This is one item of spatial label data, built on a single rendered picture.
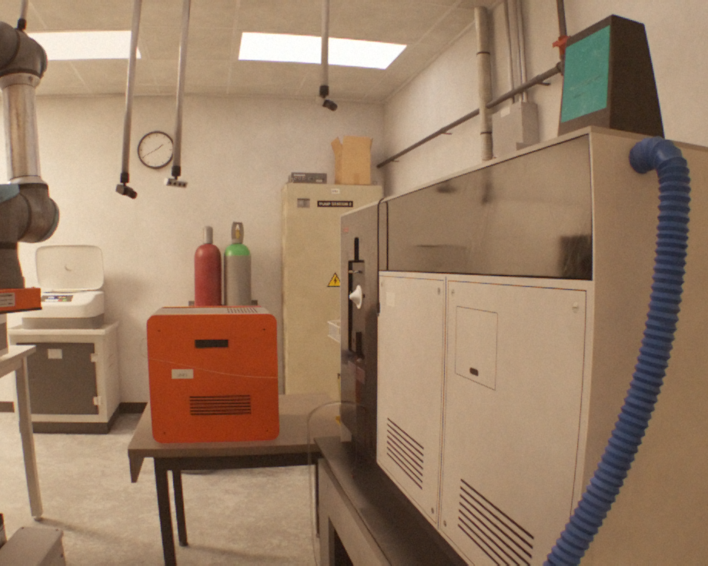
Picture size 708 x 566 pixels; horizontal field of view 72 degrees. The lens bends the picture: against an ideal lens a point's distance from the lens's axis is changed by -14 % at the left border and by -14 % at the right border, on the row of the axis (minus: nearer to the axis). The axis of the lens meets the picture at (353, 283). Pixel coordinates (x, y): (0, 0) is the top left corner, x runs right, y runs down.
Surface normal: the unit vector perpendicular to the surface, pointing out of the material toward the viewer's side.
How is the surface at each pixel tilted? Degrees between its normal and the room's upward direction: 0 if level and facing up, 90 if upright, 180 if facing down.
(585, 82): 80
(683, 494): 90
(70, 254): 105
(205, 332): 90
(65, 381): 90
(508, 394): 90
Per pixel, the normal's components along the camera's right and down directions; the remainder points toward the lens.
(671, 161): -0.50, 0.23
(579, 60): -0.95, -0.16
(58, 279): 0.24, 0.29
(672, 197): -0.55, 0.48
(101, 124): 0.25, 0.04
